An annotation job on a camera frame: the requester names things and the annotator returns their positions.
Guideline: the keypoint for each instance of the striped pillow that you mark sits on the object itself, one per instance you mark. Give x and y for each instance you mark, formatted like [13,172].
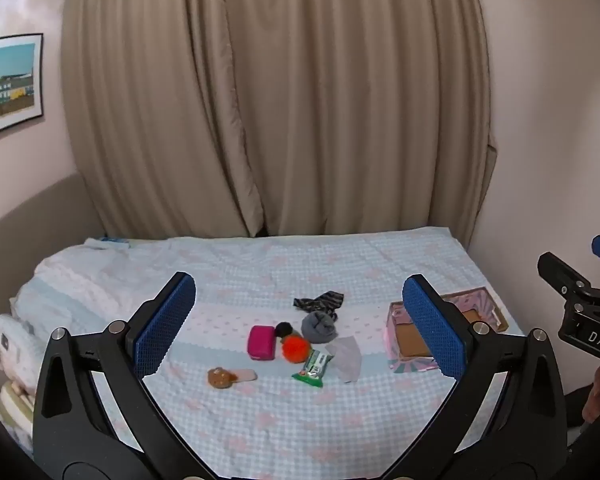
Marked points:
[12,405]

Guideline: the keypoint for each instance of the blue white packet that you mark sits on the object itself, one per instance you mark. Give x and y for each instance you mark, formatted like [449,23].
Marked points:
[115,241]

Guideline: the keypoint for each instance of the black pom-pom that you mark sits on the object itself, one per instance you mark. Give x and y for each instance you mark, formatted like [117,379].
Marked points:
[283,330]

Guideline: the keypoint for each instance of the beige padded headboard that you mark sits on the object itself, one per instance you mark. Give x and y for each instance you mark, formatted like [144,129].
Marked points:
[30,220]

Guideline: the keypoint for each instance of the dark striped cloth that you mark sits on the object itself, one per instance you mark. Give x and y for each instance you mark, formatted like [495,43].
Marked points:
[320,302]

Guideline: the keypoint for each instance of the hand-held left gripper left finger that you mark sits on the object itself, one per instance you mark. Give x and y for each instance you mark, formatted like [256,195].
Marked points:
[165,320]

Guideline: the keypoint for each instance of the brown bear plush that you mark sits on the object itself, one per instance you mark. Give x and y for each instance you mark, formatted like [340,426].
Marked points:
[220,377]

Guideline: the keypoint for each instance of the grey sock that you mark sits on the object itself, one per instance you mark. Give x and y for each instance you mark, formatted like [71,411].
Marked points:
[319,327]

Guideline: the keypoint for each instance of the pink cardboard box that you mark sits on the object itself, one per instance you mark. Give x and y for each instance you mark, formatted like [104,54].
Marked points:
[412,342]

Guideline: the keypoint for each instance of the orange pom-pom keyring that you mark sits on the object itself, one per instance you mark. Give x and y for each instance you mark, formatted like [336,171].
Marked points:
[296,349]

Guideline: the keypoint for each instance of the beige curtain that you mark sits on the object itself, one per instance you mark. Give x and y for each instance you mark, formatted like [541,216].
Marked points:
[280,85]

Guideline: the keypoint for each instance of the pale grey face mask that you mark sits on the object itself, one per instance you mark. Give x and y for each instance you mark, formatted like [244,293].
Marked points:
[347,357]

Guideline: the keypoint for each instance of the framed wall picture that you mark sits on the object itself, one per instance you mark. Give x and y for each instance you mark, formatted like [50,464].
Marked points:
[10,85]

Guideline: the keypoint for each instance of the green snack packet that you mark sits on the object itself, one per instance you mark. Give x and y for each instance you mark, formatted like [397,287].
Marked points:
[314,367]

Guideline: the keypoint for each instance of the magenta pouch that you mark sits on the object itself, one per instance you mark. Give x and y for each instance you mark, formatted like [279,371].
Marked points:
[261,342]

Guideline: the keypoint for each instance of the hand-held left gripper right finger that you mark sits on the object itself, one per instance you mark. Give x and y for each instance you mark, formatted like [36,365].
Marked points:
[432,330]

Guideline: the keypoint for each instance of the person's right hand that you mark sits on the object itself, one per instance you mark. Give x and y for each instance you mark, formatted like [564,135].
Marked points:
[595,395]

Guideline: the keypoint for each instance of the white folded quilt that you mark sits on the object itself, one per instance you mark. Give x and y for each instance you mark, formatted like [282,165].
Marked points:
[10,345]

